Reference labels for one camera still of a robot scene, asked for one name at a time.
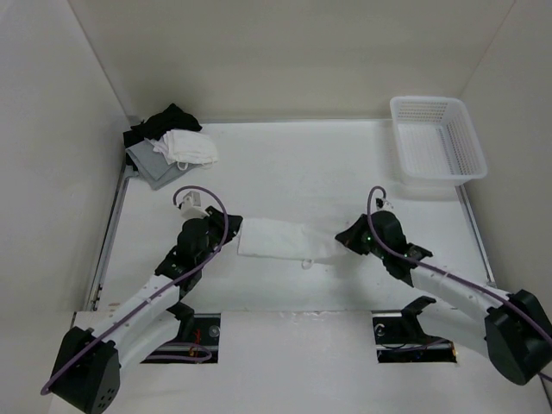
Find white plastic basket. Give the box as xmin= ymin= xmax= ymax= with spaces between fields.
xmin=390 ymin=96 xmax=488 ymax=187

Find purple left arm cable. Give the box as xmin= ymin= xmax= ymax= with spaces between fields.
xmin=41 ymin=185 xmax=229 ymax=397

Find white tank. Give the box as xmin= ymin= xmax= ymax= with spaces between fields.
xmin=149 ymin=129 xmax=219 ymax=171
xmin=237 ymin=218 xmax=347 ymax=270

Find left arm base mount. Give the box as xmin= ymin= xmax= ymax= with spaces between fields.
xmin=142 ymin=313 xmax=222 ymax=364

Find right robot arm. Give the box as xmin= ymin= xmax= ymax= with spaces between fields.
xmin=335 ymin=210 xmax=551 ymax=386

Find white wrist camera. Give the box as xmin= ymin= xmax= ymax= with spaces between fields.
xmin=178 ymin=191 xmax=207 ymax=219
xmin=375 ymin=198 xmax=394 ymax=211

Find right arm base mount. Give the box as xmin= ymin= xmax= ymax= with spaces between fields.
xmin=372 ymin=311 xmax=457 ymax=364

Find folded grey tank top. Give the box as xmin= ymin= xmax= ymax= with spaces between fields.
xmin=126 ymin=141 xmax=193 ymax=191

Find black tank top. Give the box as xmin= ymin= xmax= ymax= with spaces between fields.
xmin=123 ymin=103 xmax=203 ymax=148

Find folded white tank top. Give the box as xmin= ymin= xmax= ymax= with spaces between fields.
xmin=149 ymin=129 xmax=219 ymax=171

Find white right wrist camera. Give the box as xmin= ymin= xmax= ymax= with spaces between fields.
xmin=375 ymin=198 xmax=394 ymax=211

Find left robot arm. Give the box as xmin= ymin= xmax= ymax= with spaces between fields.
xmin=41 ymin=207 xmax=243 ymax=413

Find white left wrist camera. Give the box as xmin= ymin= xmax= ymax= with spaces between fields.
xmin=178 ymin=191 xmax=207 ymax=219

